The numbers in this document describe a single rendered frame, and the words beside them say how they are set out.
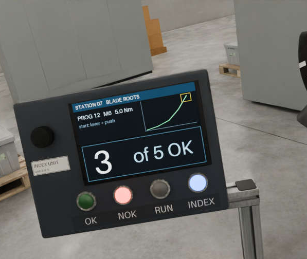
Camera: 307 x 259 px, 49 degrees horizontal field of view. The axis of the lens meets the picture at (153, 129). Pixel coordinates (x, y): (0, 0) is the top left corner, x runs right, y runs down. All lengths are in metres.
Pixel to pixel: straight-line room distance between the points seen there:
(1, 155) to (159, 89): 2.85
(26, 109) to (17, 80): 5.51
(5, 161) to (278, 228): 2.29
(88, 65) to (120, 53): 0.66
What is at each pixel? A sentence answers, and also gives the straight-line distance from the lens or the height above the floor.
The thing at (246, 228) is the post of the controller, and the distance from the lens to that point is 0.58.
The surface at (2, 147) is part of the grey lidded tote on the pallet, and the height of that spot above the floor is 0.41.
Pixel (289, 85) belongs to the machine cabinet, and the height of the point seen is 0.30.
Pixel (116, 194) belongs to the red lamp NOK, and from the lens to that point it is 0.45.
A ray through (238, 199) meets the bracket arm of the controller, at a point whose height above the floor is 1.04.
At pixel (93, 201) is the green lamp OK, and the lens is 0.46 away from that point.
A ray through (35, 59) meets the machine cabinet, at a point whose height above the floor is 0.78.
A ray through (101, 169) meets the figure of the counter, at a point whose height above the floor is 1.15.
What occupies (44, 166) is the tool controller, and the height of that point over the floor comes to 1.17.
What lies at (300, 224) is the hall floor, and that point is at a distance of 2.19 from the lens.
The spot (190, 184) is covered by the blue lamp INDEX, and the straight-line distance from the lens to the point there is 0.45.
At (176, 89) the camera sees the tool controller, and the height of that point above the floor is 1.24.
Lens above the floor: 1.35
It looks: 21 degrees down
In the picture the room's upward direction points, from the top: 11 degrees counter-clockwise
